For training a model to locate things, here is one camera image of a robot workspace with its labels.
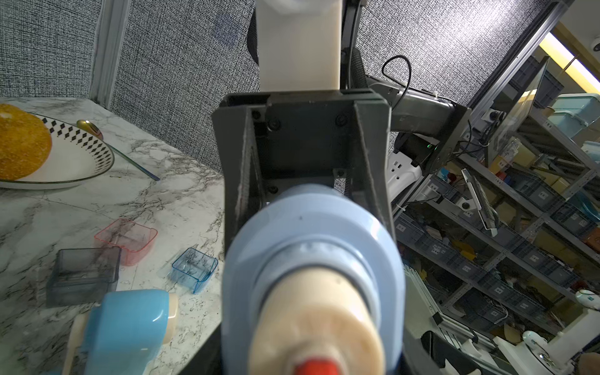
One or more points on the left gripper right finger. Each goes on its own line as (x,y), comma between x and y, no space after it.
(414,360)

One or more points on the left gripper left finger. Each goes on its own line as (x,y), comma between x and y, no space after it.
(208,360)

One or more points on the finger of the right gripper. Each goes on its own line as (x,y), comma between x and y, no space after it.
(236,141)
(368,159)

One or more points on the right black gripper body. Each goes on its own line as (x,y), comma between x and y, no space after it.
(302,135)

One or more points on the bright blue pencil sharpener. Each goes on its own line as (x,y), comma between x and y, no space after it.
(124,333)

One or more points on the clear blue shavings tray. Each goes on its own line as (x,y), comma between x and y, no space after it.
(193,269)

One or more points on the clear pink shavings tray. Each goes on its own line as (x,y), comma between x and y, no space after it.
(135,240)

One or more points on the light blue pencil sharpener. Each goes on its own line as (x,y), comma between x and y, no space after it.
(313,283)

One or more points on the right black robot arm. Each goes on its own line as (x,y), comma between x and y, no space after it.
(412,111)

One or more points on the yellow white patterned bowl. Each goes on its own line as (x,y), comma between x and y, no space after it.
(41,153)

